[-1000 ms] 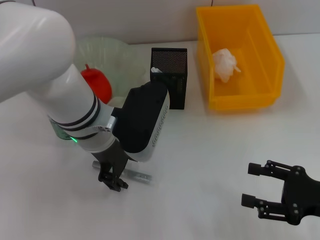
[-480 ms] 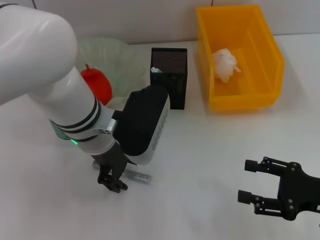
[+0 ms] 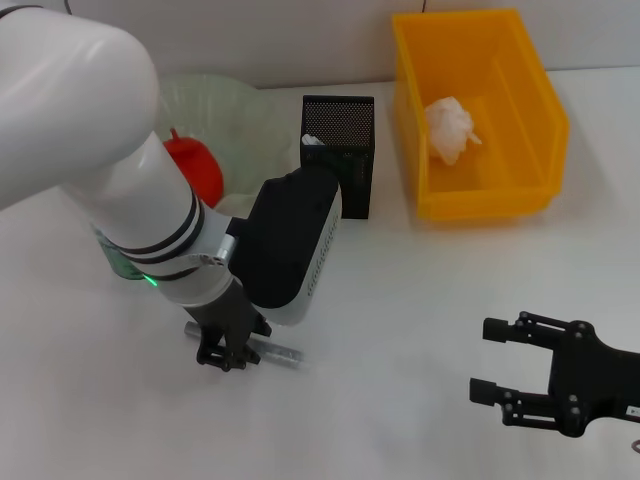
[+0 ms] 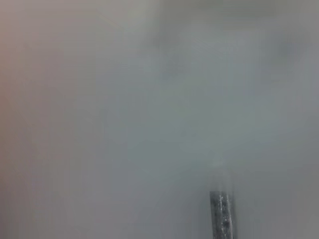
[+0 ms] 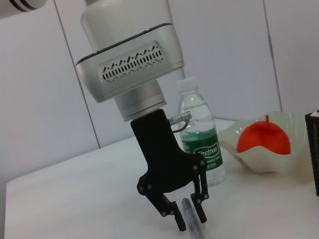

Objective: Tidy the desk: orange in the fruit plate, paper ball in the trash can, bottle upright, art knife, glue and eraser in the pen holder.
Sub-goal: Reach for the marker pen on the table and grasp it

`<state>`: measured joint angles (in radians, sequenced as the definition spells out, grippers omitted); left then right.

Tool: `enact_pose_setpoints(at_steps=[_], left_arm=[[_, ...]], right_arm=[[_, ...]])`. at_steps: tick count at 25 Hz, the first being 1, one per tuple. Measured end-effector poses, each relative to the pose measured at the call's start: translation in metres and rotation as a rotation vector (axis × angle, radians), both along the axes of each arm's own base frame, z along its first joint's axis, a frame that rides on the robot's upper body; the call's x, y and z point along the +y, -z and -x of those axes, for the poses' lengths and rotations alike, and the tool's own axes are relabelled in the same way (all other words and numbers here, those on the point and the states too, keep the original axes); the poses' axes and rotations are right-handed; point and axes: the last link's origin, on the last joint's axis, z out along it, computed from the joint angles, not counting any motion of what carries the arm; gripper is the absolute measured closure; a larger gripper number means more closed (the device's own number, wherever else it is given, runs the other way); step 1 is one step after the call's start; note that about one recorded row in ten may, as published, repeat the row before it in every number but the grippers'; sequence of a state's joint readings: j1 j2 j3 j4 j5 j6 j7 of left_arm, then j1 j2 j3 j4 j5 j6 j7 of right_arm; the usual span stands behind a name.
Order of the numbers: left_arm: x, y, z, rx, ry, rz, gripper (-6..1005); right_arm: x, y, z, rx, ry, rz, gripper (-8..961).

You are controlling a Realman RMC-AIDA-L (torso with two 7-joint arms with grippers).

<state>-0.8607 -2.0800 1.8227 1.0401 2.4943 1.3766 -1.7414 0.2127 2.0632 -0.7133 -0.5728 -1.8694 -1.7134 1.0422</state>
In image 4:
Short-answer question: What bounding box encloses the silver marker pen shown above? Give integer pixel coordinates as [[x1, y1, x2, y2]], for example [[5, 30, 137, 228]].
[[208, 171, 236, 239]]

